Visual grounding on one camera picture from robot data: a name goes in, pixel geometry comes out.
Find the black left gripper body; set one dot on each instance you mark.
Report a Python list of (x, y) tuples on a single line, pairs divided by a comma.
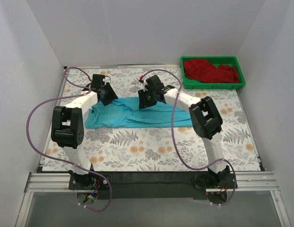
[(108, 93)]

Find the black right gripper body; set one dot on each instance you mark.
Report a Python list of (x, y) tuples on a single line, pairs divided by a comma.
[(146, 99)]

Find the turquoise t shirt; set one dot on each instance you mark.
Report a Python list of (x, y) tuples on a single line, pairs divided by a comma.
[(125, 113)]

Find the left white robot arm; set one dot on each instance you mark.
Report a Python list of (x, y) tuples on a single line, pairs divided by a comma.
[(68, 127)]

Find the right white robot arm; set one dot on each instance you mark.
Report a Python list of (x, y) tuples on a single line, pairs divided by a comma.
[(206, 122)]

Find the green plastic bin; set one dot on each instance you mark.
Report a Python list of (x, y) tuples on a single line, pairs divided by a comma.
[(216, 61)]

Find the red t shirt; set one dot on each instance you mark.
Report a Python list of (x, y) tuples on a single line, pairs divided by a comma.
[(204, 71)]

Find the floral tablecloth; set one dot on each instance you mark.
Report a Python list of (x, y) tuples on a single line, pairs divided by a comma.
[(162, 149)]

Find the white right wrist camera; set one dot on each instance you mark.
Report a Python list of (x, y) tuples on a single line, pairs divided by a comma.
[(144, 83)]

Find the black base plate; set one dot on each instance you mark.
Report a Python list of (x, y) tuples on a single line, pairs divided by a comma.
[(105, 189)]

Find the aluminium front rail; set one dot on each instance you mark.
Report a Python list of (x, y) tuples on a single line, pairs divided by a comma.
[(56, 182)]

